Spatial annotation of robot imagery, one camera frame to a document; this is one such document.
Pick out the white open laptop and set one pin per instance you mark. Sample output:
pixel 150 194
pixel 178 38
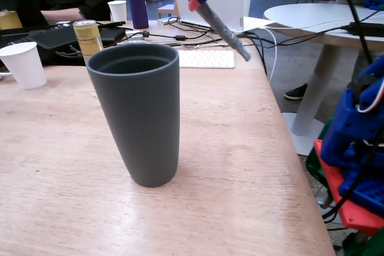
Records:
pixel 228 1

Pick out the light wooden chair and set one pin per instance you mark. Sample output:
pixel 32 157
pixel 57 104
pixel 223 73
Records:
pixel 166 8

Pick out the white usb hub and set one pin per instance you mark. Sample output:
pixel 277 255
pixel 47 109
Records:
pixel 166 21

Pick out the round white table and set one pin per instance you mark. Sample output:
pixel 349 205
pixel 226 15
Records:
pixel 300 13

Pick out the white keyboard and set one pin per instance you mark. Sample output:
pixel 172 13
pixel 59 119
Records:
pixel 207 59

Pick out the white paper cup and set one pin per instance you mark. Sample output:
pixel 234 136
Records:
pixel 25 67
pixel 118 11

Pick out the black phone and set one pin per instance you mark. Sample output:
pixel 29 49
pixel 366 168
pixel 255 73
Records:
pixel 112 24

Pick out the black shoe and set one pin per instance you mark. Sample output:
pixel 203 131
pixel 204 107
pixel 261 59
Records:
pixel 296 92

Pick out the black power adapter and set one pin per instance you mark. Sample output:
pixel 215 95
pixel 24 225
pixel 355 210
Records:
pixel 366 29

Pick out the yellow drink can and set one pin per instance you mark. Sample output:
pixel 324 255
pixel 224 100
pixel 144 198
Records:
pixel 88 40

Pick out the gray tumbler with white lettering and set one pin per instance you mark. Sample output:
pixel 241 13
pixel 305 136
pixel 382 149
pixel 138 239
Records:
pixel 141 118

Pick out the black open laptop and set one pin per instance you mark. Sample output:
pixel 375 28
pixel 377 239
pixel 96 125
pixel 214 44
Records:
pixel 30 7

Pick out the brown cardboard box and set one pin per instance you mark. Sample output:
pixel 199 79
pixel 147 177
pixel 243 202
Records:
pixel 9 20

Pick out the red robot base plate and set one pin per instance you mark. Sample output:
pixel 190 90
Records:
pixel 330 178

